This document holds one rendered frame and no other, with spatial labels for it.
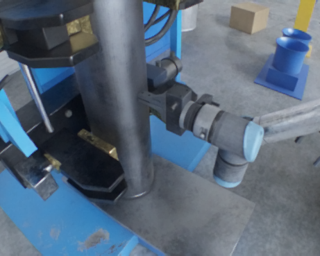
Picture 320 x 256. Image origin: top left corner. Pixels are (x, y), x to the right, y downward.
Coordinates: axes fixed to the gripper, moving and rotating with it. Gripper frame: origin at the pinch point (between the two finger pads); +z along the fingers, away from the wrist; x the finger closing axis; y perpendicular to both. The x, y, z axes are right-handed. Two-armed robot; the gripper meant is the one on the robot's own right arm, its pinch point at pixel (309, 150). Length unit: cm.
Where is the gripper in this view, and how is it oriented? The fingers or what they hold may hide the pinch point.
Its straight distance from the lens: 98.0
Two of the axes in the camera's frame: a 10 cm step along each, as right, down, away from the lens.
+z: -3.6, 7.8, 5.2
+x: -1.4, -5.9, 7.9
